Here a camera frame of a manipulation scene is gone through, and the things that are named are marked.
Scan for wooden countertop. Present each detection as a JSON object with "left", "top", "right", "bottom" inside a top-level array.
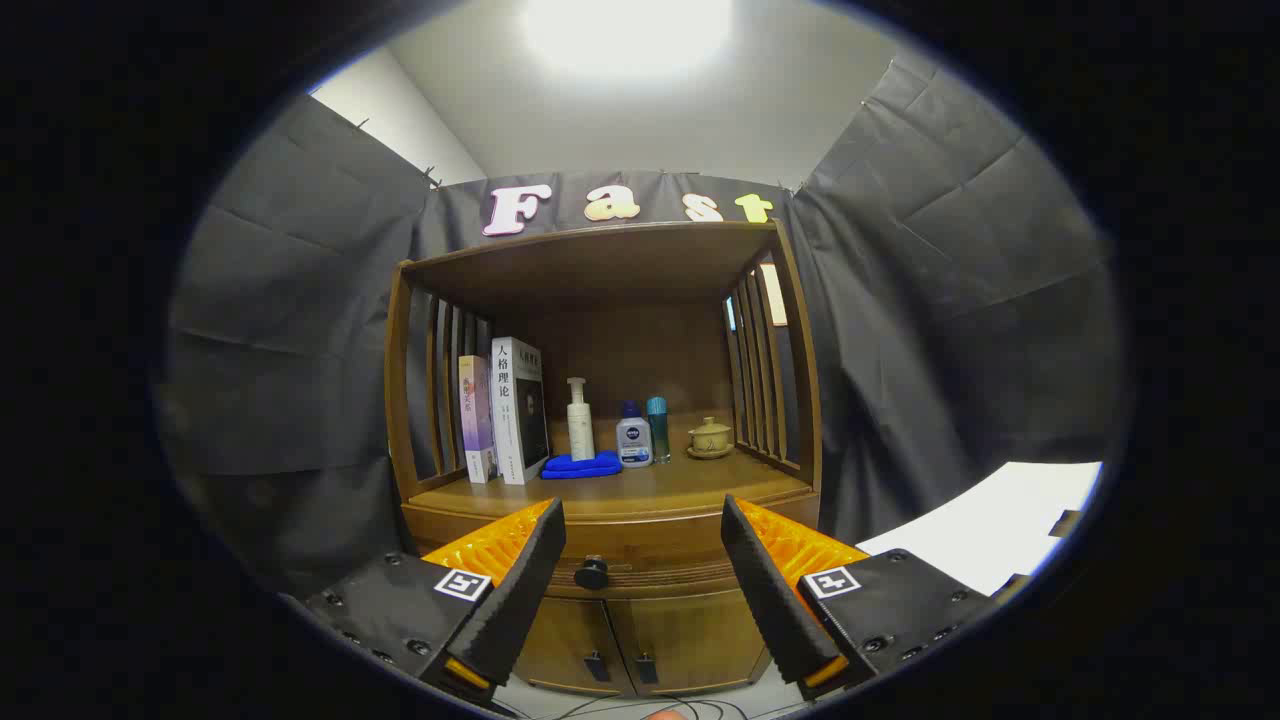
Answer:
[{"left": 408, "top": 425, "right": 813, "bottom": 521}]

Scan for white book with portrait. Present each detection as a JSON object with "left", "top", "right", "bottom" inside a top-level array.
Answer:
[{"left": 490, "top": 336, "right": 551, "bottom": 486}]

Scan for purple book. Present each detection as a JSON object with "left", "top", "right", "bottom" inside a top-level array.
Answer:
[{"left": 458, "top": 354, "right": 499, "bottom": 485}]

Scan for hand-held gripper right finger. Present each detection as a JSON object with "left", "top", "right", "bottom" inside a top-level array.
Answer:
[{"left": 720, "top": 493, "right": 1001, "bottom": 701}]

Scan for white flat surface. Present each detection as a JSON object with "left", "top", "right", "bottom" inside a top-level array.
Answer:
[{"left": 858, "top": 460, "right": 1104, "bottom": 598}]

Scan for wooden cabinet door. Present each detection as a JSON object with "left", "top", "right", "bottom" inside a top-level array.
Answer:
[
  {"left": 610, "top": 590, "right": 771, "bottom": 696},
  {"left": 515, "top": 598, "right": 636, "bottom": 696}
]

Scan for white bottle with blue pump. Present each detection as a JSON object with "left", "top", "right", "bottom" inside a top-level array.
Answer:
[{"left": 616, "top": 401, "right": 654, "bottom": 469}]

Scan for black cables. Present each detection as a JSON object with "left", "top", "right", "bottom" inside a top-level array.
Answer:
[{"left": 500, "top": 692, "right": 801, "bottom": 720}]

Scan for brown wooden cabinet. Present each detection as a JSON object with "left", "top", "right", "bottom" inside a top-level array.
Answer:
[{"left": 383, "top": 220, "right": 823, "bottom": 698}]

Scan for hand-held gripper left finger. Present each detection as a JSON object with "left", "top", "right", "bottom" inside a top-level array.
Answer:
[{"left": 305, "top": 497, "right": 567, "bottom": 713}]

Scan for blue folded cloth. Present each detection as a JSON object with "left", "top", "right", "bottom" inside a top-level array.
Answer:
[{"left": 541, "top": 450, "right": 623, "bottom": 480}]

